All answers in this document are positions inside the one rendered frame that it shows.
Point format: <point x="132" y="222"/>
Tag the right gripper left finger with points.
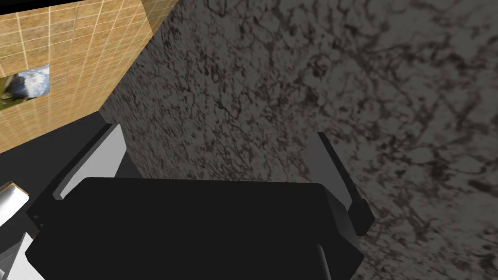
<point x="99" y="155"/>

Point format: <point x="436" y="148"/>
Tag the landscape picture on wall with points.
<point x="24" y="86"/>

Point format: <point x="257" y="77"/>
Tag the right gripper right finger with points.
<point x="330" y="171"/>

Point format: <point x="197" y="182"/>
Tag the silver metal appliance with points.
<point x="11" y="229"/>

